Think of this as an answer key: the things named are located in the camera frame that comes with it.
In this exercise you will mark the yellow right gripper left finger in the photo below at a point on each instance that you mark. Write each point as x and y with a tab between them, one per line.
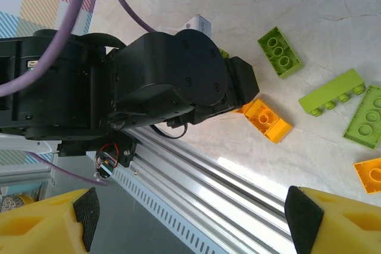
38	227

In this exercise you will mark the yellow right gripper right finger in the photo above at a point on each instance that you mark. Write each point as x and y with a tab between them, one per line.
345	230

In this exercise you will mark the orange lego brick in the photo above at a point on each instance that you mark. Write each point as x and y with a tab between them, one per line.
370	176
268	120

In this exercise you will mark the green long lego brick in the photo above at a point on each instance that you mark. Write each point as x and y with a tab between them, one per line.
327	93

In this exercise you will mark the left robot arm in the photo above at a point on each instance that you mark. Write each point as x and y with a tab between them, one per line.
29	144

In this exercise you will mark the small left circuit board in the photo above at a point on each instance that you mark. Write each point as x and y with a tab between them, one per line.
107	163

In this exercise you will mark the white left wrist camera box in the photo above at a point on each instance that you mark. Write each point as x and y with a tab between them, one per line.
199	25

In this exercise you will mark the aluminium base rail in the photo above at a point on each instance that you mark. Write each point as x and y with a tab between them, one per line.
208	182

